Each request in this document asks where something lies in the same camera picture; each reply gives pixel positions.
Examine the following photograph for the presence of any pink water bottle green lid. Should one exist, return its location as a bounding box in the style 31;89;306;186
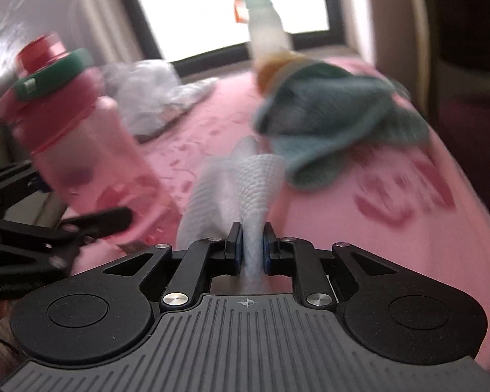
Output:
0;34;181;245

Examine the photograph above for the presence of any white paper towel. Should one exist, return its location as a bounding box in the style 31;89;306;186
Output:
176;136;285;295

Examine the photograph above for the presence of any pink printed tablecloth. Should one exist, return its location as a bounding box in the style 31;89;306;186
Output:
60;57;490;376

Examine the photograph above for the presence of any clear plastic bag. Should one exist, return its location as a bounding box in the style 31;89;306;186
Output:
101;59;218;143

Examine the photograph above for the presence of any teal green cloth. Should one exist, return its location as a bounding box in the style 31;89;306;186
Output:
252;62;429;190

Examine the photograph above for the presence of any frosted bottle mint cap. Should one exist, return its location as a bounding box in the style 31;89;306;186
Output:
234;0;303;96

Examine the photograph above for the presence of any dark maroon chair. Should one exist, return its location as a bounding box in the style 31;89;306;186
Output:
416;0;490;195

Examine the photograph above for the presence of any dark window frame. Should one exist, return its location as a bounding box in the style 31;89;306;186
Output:
122;0;346;78

